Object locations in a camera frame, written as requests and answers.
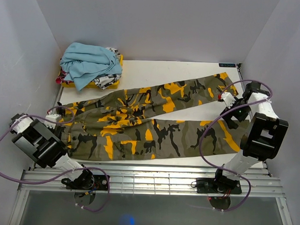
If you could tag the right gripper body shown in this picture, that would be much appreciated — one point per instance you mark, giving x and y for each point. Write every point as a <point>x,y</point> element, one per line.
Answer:
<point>238,113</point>

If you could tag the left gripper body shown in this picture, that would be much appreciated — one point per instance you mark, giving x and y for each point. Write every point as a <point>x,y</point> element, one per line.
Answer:
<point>59,130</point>

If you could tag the yellow camouflage trousers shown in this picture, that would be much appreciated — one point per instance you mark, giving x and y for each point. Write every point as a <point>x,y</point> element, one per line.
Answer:
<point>125,124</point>

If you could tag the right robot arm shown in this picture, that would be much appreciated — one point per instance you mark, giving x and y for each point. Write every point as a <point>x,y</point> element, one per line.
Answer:
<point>261,140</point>

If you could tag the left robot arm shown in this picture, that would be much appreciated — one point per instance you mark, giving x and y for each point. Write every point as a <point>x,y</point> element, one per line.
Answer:
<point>37,141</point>

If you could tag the blue table label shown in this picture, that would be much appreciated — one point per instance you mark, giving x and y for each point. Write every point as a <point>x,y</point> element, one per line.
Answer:
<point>227,65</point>

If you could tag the yellow tray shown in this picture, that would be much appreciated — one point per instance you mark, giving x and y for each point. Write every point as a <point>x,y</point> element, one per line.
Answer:
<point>90,85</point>

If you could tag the pink patterned garment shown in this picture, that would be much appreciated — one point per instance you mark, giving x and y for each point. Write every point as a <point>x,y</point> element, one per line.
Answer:
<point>60,79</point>

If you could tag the black white printed garment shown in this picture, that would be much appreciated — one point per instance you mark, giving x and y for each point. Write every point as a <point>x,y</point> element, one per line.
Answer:
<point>106,81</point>

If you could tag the light blue cloth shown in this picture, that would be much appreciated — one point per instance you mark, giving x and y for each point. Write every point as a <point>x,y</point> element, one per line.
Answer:
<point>83,63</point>

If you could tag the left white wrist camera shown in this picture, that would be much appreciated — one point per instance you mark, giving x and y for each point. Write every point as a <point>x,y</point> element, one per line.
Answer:
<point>51,120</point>

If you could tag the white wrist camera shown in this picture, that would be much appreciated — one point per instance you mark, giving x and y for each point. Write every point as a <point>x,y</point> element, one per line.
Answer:
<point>227,98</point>
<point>51,120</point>

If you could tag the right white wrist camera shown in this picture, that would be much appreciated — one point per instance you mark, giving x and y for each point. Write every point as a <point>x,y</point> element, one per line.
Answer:
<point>227,98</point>

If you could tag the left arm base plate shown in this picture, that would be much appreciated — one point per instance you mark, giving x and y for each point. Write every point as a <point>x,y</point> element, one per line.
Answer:
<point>98,182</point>

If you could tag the aluminium table edge rail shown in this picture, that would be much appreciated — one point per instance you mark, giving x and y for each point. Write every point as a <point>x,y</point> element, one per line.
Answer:
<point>179,180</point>

